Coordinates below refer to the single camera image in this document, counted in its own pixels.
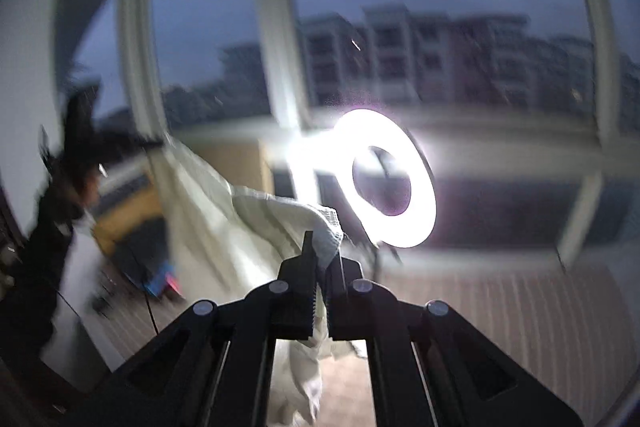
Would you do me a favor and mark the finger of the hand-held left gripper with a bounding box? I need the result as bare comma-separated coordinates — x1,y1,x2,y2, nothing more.
101,133,167,156

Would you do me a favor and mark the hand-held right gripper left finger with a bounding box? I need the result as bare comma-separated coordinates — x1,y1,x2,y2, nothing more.
60,231,318,427

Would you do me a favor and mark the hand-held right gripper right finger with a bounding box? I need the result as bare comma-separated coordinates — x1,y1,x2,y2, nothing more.
325,257,585,427

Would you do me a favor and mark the white garment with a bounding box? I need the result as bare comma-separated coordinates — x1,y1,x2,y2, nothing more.
160,134,381,427

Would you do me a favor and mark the wooden cabinet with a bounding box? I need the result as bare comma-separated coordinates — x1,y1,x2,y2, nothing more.
192,139,273,198

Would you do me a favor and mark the person's black jacket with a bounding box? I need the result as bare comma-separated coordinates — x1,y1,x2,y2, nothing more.
0,177,101,358

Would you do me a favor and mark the ring light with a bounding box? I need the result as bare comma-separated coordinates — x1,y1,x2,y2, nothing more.
330,107,438,250

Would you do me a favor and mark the black cable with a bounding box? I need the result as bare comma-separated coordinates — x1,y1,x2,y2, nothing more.
120,237,162,335

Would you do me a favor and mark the white window frame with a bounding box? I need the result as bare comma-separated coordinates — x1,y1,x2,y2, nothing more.
120,0,621,258

